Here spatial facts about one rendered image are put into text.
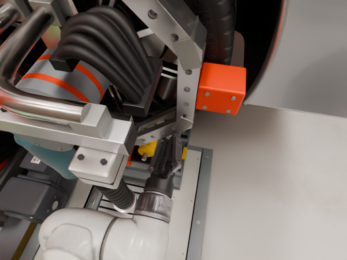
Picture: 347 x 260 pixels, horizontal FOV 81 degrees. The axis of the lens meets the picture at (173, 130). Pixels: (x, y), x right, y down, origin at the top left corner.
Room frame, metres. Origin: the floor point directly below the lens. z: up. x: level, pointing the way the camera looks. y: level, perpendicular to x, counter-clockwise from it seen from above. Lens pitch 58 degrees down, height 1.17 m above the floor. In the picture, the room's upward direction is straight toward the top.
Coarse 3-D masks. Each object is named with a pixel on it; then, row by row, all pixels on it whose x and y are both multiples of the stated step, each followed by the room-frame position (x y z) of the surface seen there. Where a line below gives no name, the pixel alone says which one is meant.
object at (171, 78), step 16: (112, 0) 0.41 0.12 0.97; (144, 32) 0.40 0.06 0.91; (32, 48) 0.52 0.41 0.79; (32, 64) 0.48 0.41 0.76; (176, 64) 0.41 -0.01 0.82; (160, 80) 0.53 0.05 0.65; (176, 80) 0.46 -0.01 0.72; (112, 96) 0.43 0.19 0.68; (160, 96) 0.44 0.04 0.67; (176, 96) 0.37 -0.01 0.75; (160, 112) 0.38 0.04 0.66
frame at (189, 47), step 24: (144, 0) 0.29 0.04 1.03; (168, 0) 0.33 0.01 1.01; (168, 24) 0.28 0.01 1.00; (192, 24) 0.31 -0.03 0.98; (192, 48) 0.27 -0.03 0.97; (192, 72) 0.28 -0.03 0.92; (192, 96) 0.28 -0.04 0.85; (168, 120) 0.30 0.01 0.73; (192, 120) 0.27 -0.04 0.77; (144, 144) 0.30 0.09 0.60
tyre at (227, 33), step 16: (192, 0) 0.36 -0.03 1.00; (208, 0) 0.36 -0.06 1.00; (224, 0) 0.36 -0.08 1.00; (208, 16) 0.35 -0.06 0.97; (224, 16) 0.35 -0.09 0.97; (208, 32) 0.35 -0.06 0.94; (224, 32) 0.35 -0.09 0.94; (208, 48) 0.35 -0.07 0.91; (224, 48) 0.35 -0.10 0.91; (224, 64) 0.35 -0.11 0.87
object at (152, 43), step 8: (80, 0) 0.54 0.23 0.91; (88, 0) 0.52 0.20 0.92; (96, 0) 0.51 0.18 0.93; (120, 0) 0.51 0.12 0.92; (120, 8) 0.51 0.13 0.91; (128, 8) 0.51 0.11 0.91; (128, 16) 0.51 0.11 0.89; (136, 16) 0.51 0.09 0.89; (136, 24) 0.51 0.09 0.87; (144, 40) 0.50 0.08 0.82; (152, 40) 0.50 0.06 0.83; (160, 40) 0.50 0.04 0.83; (152, 48) 0.50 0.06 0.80; (160, 48) 0.50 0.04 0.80; (152, 56) 0.50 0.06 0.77; (160, 56) 0.50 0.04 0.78
